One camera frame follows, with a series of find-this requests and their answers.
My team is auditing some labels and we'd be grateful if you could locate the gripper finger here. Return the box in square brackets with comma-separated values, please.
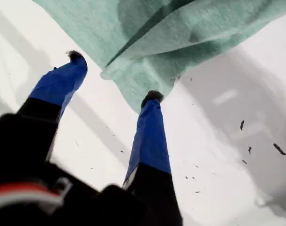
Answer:
[17, 50, 88, 123]
[123, 90, 183, 226]

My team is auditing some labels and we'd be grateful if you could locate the pale green T-shirt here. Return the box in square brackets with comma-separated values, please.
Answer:
[32, 0, 286, 113]

